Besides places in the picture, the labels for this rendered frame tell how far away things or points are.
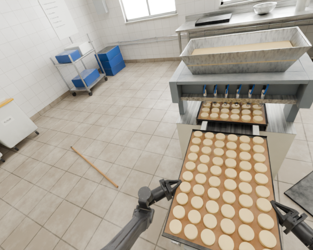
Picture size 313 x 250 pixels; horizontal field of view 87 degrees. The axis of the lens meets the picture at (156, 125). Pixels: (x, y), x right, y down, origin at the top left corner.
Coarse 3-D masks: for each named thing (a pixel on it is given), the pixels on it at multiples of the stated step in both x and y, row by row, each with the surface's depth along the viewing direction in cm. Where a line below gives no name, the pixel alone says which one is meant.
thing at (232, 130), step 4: (208, 128) 111; (212, 128) 110; (216, 128) 109; (220, 128) 108; (224, 128) 108; (232, 128) 106; (232, 132) 104; (236, 132) 103; (240, 132) 102; (244, 132) 102; (248, 132) 101; (180, 248) 83
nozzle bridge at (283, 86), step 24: (264, 72) 85; (288, 72) 81; (312, 72) 77; (192, 96) 106; (216, 96) 101; (240, 96) 96; (264, 96) 91; (288, 96) 87; (312, 96) 77; (288, 120) 100
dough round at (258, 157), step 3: (258, 153) 80; (255, 156) 79; (258, 156) 79; (261, 156) 78; (264, 156) 78; (255, 159) 78; (258, 159) 77; (261, 159) 77; (264, 159) 77; (258, 162) 77; (261, 162) 77
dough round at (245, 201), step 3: (240, 195) 67; (243, 195) 67; (246, 195) 67; (240, 198) 66; (243, 198) 66; (246, 198) 66; (249, 198) 66; (240, 201) 66; (243, 201) 65; (246, 201) 65; (249, 201) 65; (252, 201) 65; (240, 204) 66; (243, 204) 65; (246, 204) 64; (249, 204) 64; (243, 207) 65; (246, 207) 64; (249, 207) 65
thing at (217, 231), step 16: (192, 144) 95; (224, 160) 83; (240, 160) 81; (208, 176) 79; (224, 176) 77; (176, 192) 76; (192, 192) 74; (240, 192) 70; (272, 192) 67; (192, 208) 69; (240, 208) 66; (256, 208) 64; (272, 208) 63; (240, 224) 62; (256, 224) 61; (192, 240) 61; (240, 240) 58; (256, 240) 57
